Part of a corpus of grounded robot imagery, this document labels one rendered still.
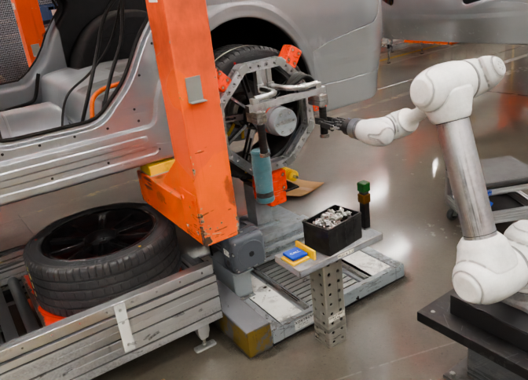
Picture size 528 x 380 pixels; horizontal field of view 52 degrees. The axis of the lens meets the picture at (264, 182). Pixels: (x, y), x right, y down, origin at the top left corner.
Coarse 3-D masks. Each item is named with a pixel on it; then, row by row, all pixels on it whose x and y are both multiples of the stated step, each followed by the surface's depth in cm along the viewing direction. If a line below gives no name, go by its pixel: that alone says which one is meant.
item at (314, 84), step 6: (270, 72) 250; (270, 78) 251; (270, 84) 250; (276, 84) 247; (300, 84) 240; (306, 84) 241; (312, 84) 242; (318, 84) 244; (288, 90) 242; (294, 90) 241
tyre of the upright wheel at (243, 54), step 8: (224, 48) 261; (232, 48) 257; (240, 48) 253; (248, 48) 252; (256, 48) 253; (264, 48) 256; (272, 48) 260; (216, 56) 254; (224, 56) 250; (232, 56) 247; (240, 56) 249; (248, 56) 251; (256, 56) 254; (264, 56) 256; (272, 56) 259; (216, 64) 246; (224, 64) 246; (232, 64) 248; (224, 72) 247; (232, 168) 262; (232, 176) 265; (240, 176) 266; (248, 176) 269
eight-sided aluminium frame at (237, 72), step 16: (240, 64) 243; (256, 64) 245; (272, 64) 250; (288, 64) 255; (240, 80) 243; (224, 96) 240; (304, 112) 273; (304, 128) 272; (288, 144) 274; (240, 160) 254; (272, 160) 269; (288, 160) 269
